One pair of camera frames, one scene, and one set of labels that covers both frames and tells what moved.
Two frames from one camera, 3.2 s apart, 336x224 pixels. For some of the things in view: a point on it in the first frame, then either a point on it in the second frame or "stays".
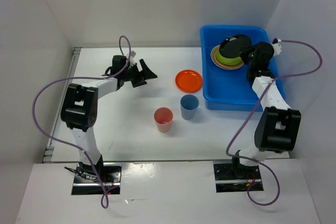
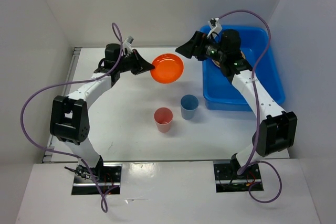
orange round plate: [189, 81] to [169, 68]
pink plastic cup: [163, 117] stays
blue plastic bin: [232, 90] stays
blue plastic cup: [189, 104] stays
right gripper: [244, 53] to [200, 39]
